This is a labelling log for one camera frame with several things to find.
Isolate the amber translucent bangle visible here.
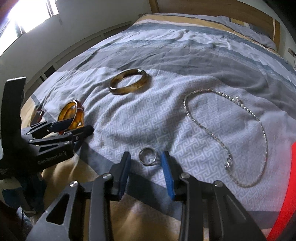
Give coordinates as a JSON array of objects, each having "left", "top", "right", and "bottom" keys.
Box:
[{"left": 57, "top": 100, "right": 84, "bottom": 135}]

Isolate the small silver ring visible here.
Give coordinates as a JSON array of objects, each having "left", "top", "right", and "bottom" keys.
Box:
[{"left": 138, "top": 146, "right": 162, "bottom": 166}]

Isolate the dark brown bangle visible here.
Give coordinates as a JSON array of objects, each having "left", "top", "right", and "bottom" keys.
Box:
[{"left": 108, "top": 69, "right": 148, "bottom": 95}]

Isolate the silver chain necklace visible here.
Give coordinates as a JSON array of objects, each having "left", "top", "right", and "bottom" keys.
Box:
[{"left": 183, "top": 88, "right": 268, "bottom": 188}]

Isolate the red jewelry box tray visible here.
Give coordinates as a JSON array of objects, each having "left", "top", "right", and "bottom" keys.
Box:
[{"left": 267, "top": 143, "right": 295, "bottom": 240}]

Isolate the striped bed duvet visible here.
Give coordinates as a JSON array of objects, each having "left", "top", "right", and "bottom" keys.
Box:
[{"left": 22, "top": 15, "right": 295, "bottom": 240}]

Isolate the window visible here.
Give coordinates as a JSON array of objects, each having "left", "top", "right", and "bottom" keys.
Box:
[{"left": 1, "top": 1, "right": 59, "bottom": 54}]

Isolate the striped pillow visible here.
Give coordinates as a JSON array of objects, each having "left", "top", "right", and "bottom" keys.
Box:
[{"left": 218, "top": 16, "right": 278, "bottom": 52}]

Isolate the wooden headboard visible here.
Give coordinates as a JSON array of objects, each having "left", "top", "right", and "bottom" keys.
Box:
[{"left": 149, "top": 0, "right": 280, "bottom": 48}]

